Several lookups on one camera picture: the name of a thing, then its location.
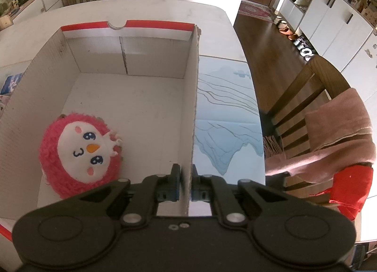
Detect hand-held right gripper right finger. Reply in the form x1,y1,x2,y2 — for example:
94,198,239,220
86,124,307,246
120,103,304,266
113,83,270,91
190,164,299,228

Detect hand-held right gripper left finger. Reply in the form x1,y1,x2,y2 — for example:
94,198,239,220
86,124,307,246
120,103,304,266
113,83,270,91
67,163,181,228

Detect white cardboard box red edge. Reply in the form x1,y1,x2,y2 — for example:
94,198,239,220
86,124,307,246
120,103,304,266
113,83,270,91
0,20,204,241

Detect blue landscape print table mat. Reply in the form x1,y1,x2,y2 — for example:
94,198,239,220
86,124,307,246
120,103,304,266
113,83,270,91
193,54,266,186

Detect pink round plush toy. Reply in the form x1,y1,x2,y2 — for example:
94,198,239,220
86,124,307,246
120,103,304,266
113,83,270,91
39,113,124,200

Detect pink fringed scarf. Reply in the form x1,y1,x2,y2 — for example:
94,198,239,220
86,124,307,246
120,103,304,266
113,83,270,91
263,86,375,185

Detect bright red cloth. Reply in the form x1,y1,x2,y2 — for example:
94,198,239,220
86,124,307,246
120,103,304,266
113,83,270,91
318,164,373,221

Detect black and white sneakers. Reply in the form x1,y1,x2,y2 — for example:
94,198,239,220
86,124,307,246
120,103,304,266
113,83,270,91
293,36,318,61

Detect red patterned rug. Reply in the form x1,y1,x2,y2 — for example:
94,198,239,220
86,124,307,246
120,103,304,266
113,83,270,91
238,0,275,21

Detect blue picture book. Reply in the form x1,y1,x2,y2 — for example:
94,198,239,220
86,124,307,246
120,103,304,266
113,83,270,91
0,73,24,96

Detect white storage cabinet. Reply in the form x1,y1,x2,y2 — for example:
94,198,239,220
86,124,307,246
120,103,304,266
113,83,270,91
279,0,377,100

